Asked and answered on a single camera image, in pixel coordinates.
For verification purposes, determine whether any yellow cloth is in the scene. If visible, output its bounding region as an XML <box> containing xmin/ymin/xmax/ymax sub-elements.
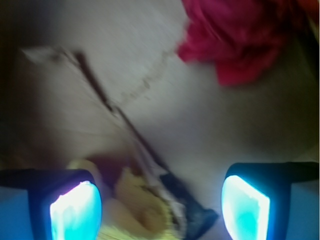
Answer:
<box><xmin>67</xmin><ymin>159</ymin><xmax>187</xmax><ymax>240</ymax></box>

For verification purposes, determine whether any red crumpled cloth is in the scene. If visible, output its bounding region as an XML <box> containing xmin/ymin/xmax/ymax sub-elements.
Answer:
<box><xmin>177</xmin><ymin>0</ymin><xmax>308</xmax><ymax>86</ymax></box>

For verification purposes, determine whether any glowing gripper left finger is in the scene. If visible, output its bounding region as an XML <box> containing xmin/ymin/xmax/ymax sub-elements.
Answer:
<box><xmin>0</xmin><ymin>169</ymin><xmax>102</xmax><ymax>240</ymax></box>

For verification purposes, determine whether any brown paper bag tray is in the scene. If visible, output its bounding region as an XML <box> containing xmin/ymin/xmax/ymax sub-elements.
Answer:
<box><xmin>0</xmin><ymin>0</ymin><xmax>320</xmax><ymax>240</ymax></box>

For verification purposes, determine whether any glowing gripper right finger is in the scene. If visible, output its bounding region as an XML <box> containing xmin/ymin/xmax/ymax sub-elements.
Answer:
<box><xmin>221</xmin><ymin>161</ymin><xmax>320</xmax><ymax>240</ymax></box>

